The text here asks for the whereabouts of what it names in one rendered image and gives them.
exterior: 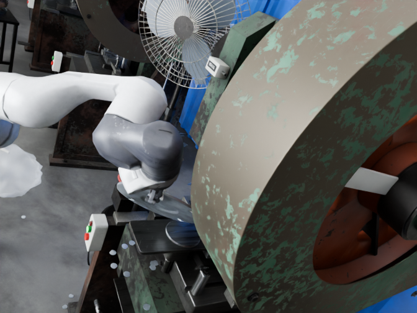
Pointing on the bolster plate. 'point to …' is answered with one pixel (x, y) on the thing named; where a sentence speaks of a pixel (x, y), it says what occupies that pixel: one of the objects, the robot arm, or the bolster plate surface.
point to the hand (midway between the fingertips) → (159, 192)
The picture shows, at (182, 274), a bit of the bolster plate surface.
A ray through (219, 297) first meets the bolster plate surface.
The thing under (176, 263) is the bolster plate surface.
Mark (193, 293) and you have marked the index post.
